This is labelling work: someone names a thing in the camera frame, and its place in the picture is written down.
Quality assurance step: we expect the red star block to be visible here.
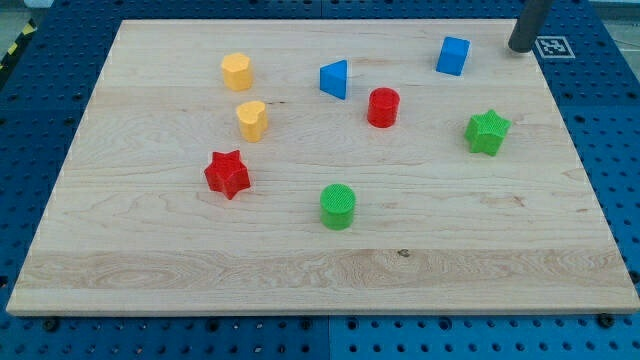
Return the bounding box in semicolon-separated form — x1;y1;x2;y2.
204;150;251;200

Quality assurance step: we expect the green star block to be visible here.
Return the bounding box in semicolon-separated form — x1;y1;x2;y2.
464;109;512;156

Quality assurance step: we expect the green cylinder block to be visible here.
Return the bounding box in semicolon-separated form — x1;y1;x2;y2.
320;183;356;230

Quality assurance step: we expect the yellow heart block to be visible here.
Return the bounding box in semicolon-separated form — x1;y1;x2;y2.
236;101;268;142

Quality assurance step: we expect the wooden board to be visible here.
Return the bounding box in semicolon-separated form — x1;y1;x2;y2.
7;19;639;316

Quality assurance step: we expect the red cylinder block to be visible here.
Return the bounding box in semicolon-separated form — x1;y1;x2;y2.
367;87;400;128

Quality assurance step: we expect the blue triangle block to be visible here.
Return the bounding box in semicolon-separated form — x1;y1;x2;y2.
319;60;348;100

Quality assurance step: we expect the yellow hexagon block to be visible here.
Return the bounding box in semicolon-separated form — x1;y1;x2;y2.
221;53;253;91

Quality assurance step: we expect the blue cube block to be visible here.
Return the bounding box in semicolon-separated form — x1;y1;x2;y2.
436;36;471;76

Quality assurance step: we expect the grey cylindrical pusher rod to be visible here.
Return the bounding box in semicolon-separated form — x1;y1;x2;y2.
507;0;553;53

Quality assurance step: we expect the white fiducial marker tag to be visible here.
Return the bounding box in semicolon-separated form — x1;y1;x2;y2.
535;36;575;59

